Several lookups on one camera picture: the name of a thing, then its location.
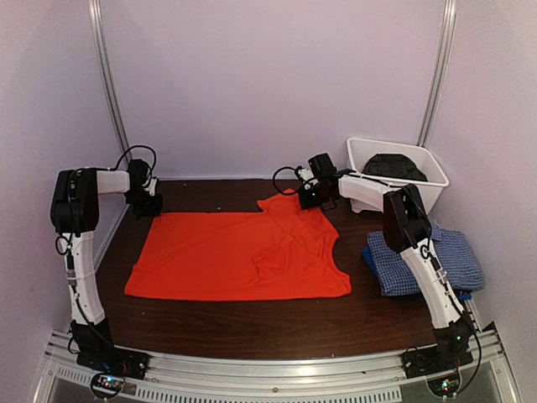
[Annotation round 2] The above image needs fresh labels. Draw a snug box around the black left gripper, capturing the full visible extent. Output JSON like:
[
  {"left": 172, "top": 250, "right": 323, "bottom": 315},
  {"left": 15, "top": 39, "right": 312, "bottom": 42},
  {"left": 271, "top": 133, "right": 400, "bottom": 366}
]
[{"left": 125, "top": 191, "right": 164, "bottom": 217}]

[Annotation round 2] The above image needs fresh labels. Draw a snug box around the orange garment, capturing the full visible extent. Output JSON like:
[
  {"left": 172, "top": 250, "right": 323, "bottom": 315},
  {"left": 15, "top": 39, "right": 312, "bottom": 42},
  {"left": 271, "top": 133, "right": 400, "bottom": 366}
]
[{"left": 124, "top": 195, "right": 352, "bottom": 302}]

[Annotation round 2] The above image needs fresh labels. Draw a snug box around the blue checked button shirt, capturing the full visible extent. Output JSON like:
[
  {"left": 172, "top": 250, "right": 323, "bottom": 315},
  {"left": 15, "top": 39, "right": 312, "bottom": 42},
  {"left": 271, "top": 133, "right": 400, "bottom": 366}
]
[{"left": 367, "top": 224, "right": 484, "bottom": 297}]

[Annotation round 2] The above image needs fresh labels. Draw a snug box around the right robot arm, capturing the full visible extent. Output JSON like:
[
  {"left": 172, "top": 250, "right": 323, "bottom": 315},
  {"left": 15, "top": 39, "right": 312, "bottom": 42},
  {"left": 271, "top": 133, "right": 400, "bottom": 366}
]
[{"left": 292, "top": 153, "right": 473, "bottom": 371}]

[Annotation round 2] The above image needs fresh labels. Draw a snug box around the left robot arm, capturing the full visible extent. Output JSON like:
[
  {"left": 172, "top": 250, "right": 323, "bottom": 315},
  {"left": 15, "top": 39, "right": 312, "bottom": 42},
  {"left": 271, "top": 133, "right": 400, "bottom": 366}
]
[{"left": 50, "top": 159, "right": 163, "bottom": 373}]

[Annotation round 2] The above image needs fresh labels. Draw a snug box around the white plastic laundry bin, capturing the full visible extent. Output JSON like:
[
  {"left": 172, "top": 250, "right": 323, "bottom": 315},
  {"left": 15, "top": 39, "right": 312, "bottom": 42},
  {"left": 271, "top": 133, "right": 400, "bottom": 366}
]
[{"left": 347, "top": 138, "right": 450, "bottom": 212}]

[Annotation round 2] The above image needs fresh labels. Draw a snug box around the dark garment in bin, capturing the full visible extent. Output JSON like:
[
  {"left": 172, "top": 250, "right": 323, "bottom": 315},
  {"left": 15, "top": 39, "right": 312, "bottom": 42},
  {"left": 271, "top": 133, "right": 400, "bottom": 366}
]
[{"left": 362, "top": 154, "right": 428, "bottom": 181}]

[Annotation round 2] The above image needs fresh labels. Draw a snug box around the folded blue garment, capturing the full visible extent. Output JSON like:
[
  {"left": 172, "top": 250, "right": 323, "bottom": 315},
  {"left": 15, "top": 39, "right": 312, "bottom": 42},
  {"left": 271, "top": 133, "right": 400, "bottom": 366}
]
[{"left": 362, "top": 247, "right": 472, "bottom": 301}]

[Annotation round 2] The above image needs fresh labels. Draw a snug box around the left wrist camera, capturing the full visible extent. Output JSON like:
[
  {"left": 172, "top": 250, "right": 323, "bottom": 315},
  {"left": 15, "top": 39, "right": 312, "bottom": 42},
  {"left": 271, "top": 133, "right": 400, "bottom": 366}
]
[{"left": 143, "top": 176, "right": 159, "bottom": 196}]

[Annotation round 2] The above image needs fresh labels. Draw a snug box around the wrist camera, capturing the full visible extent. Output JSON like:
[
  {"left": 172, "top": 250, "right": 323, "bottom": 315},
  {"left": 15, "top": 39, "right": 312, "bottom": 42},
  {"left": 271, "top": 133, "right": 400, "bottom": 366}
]
[
  {"left": 295, "top": 165, "right": 318, "bottom": 190},
  {"left": 143, "top": 176, "right": 159, "bottom": 196}
]

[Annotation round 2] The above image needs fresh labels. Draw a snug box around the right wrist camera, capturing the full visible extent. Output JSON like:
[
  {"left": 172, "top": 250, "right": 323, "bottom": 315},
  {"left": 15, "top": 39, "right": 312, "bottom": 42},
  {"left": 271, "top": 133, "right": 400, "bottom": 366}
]
[{"left": 295, "top": 165, "right": 318, "bottom": 190}]

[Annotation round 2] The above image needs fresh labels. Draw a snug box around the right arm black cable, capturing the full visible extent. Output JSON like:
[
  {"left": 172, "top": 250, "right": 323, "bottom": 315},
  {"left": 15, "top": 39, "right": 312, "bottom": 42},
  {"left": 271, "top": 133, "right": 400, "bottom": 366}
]
[{"left": 272, "top": 166, "right": 303, "bottom": 195}]

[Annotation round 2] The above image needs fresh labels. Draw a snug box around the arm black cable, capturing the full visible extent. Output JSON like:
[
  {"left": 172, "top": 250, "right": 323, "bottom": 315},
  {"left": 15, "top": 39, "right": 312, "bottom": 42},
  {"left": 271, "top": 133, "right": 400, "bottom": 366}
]
[
  {"left": 113, "top": 145, "right": 159, "bottom": 173},
  {"left": 272, "top": 166, "right": 303, "bottom": 195}
]

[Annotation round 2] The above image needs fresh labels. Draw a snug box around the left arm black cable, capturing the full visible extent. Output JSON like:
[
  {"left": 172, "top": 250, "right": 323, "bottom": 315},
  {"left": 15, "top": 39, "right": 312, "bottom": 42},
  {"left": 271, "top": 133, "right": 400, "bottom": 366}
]
[{"left": 113, "top": 145, "right": 159, "bottom": 173}]

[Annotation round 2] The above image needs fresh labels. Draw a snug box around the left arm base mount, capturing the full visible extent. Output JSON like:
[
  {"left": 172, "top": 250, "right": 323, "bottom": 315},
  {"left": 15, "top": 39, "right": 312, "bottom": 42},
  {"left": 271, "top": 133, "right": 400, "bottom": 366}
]
[{"left": 76, "top": 348, "right": 149, "bottom": 401}]

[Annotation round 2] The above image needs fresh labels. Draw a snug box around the aluminium front rail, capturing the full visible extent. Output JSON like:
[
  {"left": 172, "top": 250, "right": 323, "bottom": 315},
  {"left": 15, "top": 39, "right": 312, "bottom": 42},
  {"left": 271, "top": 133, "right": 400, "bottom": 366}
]
[{"left": 29, "top": 330, "right": 522, "bottom": 402}]

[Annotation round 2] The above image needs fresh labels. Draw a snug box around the left aluminium corner post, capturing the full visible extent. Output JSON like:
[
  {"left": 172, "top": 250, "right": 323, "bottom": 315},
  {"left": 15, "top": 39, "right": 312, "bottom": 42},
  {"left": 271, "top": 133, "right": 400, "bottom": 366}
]
[{"left": 87, "top": 0, "right": 132, "bottom": 165}]

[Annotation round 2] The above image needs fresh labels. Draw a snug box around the aluminium corner post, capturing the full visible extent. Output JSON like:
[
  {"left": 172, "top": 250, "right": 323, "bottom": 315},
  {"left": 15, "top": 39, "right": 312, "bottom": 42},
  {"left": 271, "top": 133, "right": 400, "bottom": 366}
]
[
  {"left": 87, "top": 0, "right": 132, "bottom": 165},
  {"left": 416, "top": 0, "right": 457, "bottom": 148}
]

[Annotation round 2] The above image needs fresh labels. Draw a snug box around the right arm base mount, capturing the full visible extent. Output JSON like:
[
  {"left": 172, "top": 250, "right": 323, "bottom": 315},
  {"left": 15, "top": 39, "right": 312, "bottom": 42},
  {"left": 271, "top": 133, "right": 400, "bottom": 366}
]
[{"left": 400, "top": 347, "right": 473, "bottom": 399}]

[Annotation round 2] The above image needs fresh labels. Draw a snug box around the right aluminium corner post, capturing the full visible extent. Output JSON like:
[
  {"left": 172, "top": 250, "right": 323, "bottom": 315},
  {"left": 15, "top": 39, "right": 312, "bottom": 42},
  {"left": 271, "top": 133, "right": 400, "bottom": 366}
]
[{"left": 416, "top": 0, "right": 457, "bottom": 148}]

